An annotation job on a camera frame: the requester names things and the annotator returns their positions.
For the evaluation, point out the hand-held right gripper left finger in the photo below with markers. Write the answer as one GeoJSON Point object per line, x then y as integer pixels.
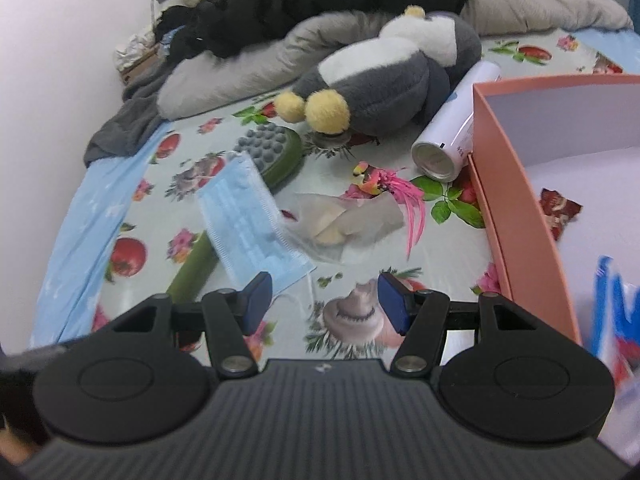
{"type": "Point", "coordinates": [257, 305]}

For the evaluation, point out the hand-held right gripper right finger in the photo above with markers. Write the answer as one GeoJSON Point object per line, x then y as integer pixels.
{"type": "Point", "coordinates": [392, 305]}

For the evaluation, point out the orange cardboard box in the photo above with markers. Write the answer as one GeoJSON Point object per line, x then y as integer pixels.
{"type": "Point", "coordinates": [505, 200]}

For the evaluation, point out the red snack wrapper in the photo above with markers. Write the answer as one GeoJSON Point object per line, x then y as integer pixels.
{"type": "Point", "coordinates": [560, 210]}

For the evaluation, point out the blue white packet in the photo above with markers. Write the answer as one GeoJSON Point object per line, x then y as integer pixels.
{"type": "Point", "coordinates": [620, 310]}

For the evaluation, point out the clear plastic bag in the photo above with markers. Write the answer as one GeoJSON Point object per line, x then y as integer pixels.
{"type": "Point", "coordinates": [350, 220]}

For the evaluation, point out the blue face mask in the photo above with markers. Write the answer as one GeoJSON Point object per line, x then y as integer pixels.
{"type": "Point", "coordinates": [245, 210]}

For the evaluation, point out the pink feather bird toy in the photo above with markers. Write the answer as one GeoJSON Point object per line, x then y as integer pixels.
{"type": "Point", "coordinates": [395, 185]}

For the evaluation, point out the fruit-printed mat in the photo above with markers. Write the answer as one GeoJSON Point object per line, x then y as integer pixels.
{"type": "Point", "coordinates": [150, 220]}

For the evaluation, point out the green grey massage brush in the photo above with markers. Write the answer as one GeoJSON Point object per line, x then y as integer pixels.
{"type": "Point", "coordinates": [265, 142]}

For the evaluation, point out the white spray can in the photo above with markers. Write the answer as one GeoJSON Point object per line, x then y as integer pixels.
{"type": "Point", "coordinates": [445, 135]}

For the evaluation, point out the dark grey cloth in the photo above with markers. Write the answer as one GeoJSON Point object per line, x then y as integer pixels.
{"type": "Point", "coordinates": [125, 125]}

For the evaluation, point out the grey white penguin plush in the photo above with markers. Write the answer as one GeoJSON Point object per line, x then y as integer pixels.
{"type": "Point", "coordinates": [380, 80]}

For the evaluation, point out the grey pillow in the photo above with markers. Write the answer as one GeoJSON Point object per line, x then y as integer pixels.
{"type": "Point", "coordinates": [240, 75]}

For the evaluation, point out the brown cardboard box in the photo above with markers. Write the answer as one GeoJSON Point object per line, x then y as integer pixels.
{"type": "Point", "coordinates": [142, 70]}

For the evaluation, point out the crumpled white paper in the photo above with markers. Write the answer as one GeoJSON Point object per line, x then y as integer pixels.
{"type": "Point", "coordinates": [132, 47]}

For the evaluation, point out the black fleece garment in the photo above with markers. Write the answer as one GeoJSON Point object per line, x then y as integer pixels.
{"type": "Point", "coordinates": [300, 5]}

